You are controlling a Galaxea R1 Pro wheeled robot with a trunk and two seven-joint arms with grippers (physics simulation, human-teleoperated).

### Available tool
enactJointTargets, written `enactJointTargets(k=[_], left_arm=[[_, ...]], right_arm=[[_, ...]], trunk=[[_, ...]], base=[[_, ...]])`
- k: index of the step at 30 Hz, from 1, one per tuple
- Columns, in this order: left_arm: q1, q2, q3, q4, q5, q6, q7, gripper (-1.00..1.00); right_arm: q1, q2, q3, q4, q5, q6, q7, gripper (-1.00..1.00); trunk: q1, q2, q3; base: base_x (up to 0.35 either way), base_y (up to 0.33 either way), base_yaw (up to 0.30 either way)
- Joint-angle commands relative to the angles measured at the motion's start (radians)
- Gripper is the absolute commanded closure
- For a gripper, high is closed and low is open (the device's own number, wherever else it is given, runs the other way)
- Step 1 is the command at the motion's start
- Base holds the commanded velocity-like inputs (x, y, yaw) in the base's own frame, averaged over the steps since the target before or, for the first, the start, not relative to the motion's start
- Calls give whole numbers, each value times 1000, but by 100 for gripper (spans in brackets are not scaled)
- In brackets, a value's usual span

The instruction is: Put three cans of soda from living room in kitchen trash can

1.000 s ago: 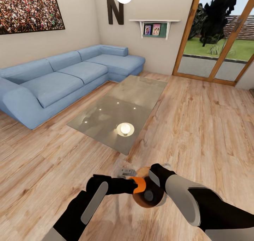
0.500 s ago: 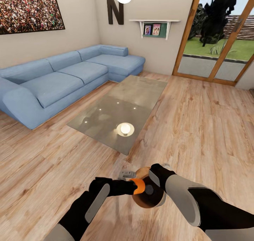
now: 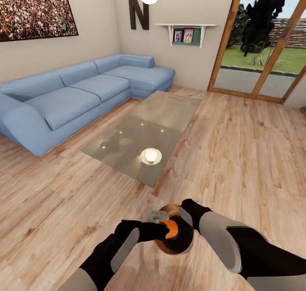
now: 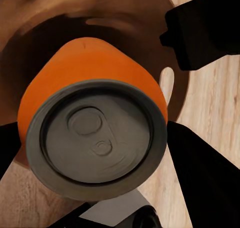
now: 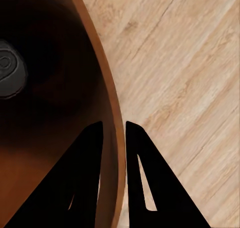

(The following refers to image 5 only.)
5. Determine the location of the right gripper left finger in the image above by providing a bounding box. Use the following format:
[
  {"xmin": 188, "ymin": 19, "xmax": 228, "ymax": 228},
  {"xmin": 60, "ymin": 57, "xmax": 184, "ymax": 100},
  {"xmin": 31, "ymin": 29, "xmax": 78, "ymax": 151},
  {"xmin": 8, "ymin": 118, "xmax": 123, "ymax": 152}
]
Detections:
[{"xmin": 4, "ymin": 121, "xmax": 104, "ymax": 228}]

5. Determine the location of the can of soda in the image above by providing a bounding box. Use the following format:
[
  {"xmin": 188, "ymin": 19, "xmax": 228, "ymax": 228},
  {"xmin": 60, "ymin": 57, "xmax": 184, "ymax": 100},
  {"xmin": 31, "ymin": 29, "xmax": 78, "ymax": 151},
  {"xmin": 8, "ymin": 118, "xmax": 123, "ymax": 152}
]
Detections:
[{"xmin": 0, "ymin": 31, "xmax": 59, "ymax": 100}]

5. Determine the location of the trash can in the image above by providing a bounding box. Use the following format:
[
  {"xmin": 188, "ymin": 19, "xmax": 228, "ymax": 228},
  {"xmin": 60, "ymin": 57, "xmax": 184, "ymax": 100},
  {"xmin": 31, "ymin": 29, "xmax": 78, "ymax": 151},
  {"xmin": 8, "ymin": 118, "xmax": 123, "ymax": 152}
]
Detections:
[{"xmin": 0, "ymin": 0, "xmax": 127, "ymax": 228}]

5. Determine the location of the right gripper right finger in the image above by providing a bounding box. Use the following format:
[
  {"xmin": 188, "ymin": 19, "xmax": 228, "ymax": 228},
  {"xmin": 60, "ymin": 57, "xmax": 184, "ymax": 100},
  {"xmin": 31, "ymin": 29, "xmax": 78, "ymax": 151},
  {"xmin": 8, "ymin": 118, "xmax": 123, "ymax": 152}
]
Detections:
[{"xmin": 125, "ymin": 120, "xmax": 211, "ymax": 228}]

